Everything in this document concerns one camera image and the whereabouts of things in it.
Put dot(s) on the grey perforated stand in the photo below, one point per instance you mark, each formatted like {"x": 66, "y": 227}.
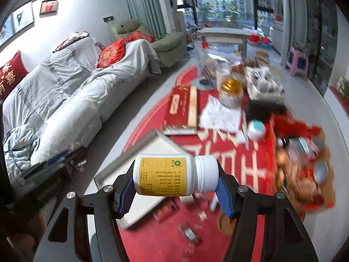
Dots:
{"x": 205, "y": 83}

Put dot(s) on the white table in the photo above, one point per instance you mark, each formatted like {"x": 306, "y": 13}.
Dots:
{"x": 223, "y": 36}

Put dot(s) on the flat red gift box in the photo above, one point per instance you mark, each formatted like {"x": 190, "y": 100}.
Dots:
{"x": 177, "y": 106}

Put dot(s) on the light blue blanket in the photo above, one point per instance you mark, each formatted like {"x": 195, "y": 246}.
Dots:
{"x": 19, "y": 150}

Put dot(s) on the clear zip bag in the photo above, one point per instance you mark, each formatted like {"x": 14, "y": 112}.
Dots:
{"x": 223, "y": 58}

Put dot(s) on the pink stool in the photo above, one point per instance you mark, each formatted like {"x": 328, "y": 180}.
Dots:
{"x": 297, "y": 62}

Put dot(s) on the beige long flat box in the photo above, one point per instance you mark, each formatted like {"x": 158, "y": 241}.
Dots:
{"x": 193, "y": 106}

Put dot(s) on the flat patterned cushion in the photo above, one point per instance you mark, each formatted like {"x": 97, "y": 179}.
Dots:
{"x": 72, "y": 40}

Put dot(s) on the grey curtain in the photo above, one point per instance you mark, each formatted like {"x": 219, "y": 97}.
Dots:
{"x": 144, "y": 2}

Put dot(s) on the red framed picture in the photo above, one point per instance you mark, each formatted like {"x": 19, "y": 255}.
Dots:
{"x": 49, "y": 6}

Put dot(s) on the white shallow box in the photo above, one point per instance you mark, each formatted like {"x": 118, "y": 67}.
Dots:
{"x": 163, "y": 147}

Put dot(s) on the clear jar gold lid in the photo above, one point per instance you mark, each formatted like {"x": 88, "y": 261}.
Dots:
{"x": 231, "y": 92}

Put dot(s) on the red cushion white letters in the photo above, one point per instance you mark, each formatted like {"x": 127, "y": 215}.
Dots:
{"x": 11, "y": 73}

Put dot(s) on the wall socket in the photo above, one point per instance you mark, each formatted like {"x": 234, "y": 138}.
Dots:
{"x": 107, "y": 19}

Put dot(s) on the silver round tin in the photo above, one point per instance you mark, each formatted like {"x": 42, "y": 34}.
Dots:
{"x": 321, "y": 172}

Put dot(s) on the small red patterned cushion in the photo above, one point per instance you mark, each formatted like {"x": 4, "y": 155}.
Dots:
{"x": 140, "y": 36}

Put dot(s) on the white teal round container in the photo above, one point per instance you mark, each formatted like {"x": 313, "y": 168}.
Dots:
{"x": 256, "y": 129}

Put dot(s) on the white bottle yellow label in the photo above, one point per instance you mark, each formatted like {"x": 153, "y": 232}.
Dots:
{"x": 163, "y": 174}

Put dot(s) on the clear plastic box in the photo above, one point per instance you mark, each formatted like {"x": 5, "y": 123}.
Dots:
{"x": 301, "y": 146}

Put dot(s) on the cardboard box red trim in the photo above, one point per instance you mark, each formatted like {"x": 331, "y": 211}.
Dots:
{"x": 300, "y": 185}

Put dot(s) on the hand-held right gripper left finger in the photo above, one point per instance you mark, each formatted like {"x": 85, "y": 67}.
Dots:
{"x": 125, "y": 200}

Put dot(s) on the glass cabinet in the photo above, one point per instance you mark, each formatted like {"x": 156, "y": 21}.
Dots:
{"x": 323, "y": 32}

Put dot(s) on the black box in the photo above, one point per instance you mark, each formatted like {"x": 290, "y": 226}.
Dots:
{"x": 264, "y": 109}

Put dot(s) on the grey covered sofa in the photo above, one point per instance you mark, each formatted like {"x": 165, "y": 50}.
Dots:
{"x": 68, "y": 92}

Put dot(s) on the red embroidered cushion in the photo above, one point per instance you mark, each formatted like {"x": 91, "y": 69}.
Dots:
{"x": 111, "y": 53}

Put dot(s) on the white framed picture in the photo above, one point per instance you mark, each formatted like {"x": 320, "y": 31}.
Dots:
{"x": 23, "y": 15}

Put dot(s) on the white basket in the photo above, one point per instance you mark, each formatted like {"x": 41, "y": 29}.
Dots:
{"x": 264, "y": 83}

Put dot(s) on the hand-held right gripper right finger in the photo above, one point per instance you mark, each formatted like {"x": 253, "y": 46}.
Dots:
{"x": 225, "y": 196}

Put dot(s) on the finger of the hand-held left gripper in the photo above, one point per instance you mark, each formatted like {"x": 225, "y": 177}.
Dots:
{"x": 46, "y": 163}
{"x": 77, "y": 158}

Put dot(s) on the green armchair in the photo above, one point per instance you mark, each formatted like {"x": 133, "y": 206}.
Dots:
{"x": 169, "y": 43}

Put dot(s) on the white plastic bag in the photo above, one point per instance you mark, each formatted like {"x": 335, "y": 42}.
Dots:
{"x": 218, "y": 117}

